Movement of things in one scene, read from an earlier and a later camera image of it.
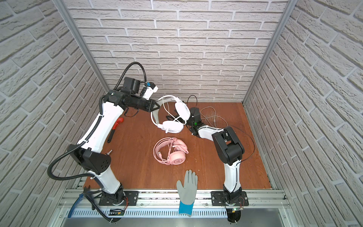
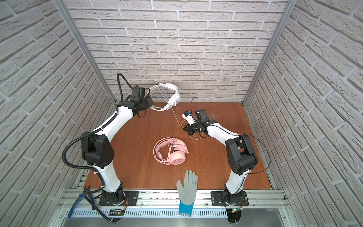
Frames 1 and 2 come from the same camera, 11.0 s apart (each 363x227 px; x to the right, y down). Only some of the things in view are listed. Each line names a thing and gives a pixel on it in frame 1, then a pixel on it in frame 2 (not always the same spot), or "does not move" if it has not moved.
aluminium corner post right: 289,7 does not move
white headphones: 172,114 → 174,100
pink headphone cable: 163,147 does not move
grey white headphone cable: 210,112 → 181,125
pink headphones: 170,151 does not move
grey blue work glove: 188,193 does not move
